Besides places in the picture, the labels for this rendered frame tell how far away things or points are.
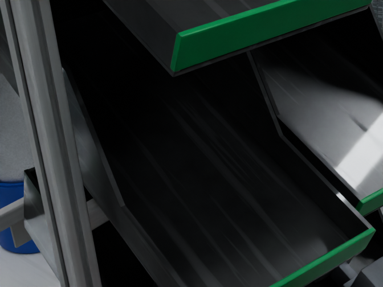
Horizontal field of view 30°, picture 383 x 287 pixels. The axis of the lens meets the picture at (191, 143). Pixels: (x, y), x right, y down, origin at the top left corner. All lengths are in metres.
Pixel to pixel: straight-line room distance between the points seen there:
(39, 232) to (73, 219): 0.14
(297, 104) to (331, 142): 0.04
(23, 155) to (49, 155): 0.89
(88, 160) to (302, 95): 0.20
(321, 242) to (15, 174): 0.92
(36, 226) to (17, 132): 0.71
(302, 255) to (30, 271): 0.94
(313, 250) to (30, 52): 0.21
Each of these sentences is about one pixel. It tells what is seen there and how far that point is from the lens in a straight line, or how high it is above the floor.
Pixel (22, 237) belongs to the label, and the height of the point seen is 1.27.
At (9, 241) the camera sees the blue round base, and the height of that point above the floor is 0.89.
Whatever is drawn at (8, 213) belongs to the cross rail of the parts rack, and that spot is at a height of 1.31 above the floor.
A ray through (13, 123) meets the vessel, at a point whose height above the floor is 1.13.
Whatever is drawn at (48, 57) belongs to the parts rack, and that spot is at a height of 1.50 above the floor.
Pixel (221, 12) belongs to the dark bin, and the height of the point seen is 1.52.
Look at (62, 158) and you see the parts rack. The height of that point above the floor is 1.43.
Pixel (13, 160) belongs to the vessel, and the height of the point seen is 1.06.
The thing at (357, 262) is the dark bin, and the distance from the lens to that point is 0.67.
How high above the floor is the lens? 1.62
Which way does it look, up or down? 27 degrees down
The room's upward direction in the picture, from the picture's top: 6 degrees counter-clockwise
